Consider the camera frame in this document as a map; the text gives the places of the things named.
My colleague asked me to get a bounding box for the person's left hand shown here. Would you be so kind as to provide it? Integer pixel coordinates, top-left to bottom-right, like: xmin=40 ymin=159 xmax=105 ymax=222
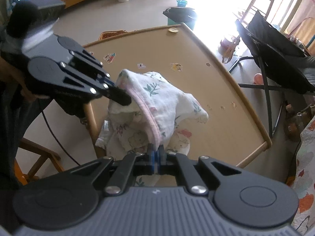
xmin=0 ymin=59 xmax=50 ymax=101

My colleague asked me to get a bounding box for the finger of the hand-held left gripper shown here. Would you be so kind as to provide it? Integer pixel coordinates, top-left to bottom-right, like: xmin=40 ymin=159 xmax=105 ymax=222
xmin=70 ymin=50 xmax=116 ymax=87
xmin=63 ymin=75 xmax=132 ymax=106

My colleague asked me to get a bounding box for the black bag on bin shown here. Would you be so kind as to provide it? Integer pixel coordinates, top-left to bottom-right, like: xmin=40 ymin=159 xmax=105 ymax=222
xmin=163 ymin=7 xmax=198 ymax=31

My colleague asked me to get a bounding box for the white floral baby garment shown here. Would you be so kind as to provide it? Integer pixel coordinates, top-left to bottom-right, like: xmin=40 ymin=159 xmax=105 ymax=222
xmin=95 ymin=69 xmax=209 ymax=187

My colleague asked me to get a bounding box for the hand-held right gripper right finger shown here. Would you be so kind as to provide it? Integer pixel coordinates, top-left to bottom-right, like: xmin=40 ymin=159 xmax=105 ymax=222
xmin=157 ymin=146 xmax=243 ymax=196

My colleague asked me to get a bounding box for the cartoon boy sticker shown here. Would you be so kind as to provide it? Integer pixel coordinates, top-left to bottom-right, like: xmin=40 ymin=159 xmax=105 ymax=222
xmin=103 ymin=52 xmax=117 ymax=64

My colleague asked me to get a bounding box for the wooden table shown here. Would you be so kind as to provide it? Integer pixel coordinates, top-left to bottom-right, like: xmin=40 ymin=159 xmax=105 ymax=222
xmin=82 ymin=22 xmax=272 ymax=169

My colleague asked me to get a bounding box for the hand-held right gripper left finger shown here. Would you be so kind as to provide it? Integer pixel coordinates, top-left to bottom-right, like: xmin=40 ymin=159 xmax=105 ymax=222
xmin=68 ymin=146 xmax=157 ymax=196

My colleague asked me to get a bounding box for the black cable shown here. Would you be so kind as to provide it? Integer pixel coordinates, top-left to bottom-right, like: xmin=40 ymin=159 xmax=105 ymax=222
xmin=41 ymin=111 xmax=83 ymax=166

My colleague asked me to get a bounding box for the wooden chair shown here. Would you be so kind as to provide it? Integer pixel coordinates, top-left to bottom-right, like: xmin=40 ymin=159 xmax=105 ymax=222
xmin=13 ymin=138 xmax=65 ymax=185

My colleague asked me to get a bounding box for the heart print quilt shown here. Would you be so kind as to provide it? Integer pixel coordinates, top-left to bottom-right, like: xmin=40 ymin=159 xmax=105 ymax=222
xmin=287 ymin=117 xmax=315 ymax=229

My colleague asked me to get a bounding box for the wicker basket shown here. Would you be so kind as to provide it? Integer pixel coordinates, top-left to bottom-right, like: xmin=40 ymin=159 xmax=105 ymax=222
xmin=100 ymin=30 xmax=128 ymax=40

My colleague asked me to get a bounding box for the brown glass jar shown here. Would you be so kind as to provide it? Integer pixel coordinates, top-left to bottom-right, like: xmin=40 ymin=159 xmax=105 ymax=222
xmin=283 ymin=103 xmax=313 ymax=142

